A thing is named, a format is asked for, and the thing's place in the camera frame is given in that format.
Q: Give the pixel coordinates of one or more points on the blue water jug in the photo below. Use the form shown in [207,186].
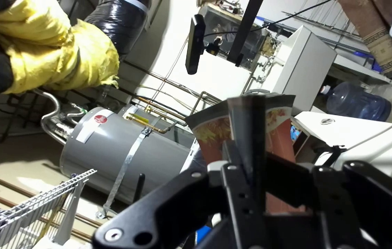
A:
[354,102]

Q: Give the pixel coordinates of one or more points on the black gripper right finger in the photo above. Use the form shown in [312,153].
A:
[370,193]

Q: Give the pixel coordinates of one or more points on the orange blue magazine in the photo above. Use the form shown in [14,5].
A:
[257,125]

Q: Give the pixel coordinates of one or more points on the grey water heater tank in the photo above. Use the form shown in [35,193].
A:
[110,143]

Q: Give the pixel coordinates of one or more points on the white wire shelf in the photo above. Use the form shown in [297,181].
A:
[45,219]

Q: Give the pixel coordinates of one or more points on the yellow insulation wrap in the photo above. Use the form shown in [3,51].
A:
[41,48]

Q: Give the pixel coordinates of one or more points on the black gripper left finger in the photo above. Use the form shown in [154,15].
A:
[167,217]

